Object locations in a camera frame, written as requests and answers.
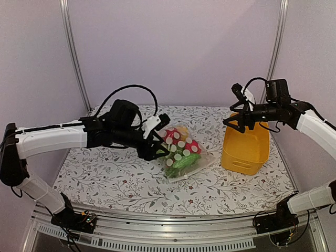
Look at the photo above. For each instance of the floral table cover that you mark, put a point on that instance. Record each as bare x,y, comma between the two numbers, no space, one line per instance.
118,179

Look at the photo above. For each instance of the left aluminium post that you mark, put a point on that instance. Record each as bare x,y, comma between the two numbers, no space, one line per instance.
65,13

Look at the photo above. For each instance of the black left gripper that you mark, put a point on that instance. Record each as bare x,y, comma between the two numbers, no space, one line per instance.
143,153

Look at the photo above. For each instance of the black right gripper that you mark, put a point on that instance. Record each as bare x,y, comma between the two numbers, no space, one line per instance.
245,111

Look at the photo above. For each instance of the green leafy vegetable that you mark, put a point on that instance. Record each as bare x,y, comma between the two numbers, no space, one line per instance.
173,173

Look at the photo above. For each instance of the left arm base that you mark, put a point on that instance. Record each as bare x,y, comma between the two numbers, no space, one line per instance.
84,222

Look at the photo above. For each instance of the red tomato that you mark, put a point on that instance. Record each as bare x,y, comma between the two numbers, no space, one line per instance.
170,136

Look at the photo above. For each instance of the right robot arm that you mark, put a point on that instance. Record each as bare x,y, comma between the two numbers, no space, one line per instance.
321,131

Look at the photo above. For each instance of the aluminium post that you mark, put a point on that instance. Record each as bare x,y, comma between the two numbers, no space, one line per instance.
278,39
65,13

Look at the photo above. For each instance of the yellow lemon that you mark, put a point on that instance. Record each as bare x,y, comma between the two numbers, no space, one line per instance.
183,131

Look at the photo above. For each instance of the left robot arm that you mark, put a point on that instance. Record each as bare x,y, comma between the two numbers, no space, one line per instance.
114,129

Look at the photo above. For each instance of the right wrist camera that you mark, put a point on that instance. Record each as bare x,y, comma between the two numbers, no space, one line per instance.
244,95

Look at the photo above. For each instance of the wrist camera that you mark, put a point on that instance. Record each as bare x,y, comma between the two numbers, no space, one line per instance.
244,95
154,122

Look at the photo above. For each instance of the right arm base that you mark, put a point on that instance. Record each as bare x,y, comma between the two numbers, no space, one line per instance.
280,226

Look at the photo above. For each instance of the right aluminium post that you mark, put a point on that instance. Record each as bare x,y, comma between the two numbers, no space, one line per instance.
278,39

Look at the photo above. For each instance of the aluminium front rail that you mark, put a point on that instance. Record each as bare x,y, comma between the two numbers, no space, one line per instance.
130,231

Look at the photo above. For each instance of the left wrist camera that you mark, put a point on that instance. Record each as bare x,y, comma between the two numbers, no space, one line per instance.
154,122

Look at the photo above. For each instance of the clear zip top bag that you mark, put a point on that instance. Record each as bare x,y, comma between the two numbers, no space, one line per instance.
177,151

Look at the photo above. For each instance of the yellow plastic basket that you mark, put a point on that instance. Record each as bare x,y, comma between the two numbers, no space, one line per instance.
246,152

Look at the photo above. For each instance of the green bitter gourd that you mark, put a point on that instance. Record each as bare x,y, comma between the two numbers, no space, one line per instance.
186,161

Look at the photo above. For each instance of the red fruit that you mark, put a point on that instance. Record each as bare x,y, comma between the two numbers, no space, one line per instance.
193,146

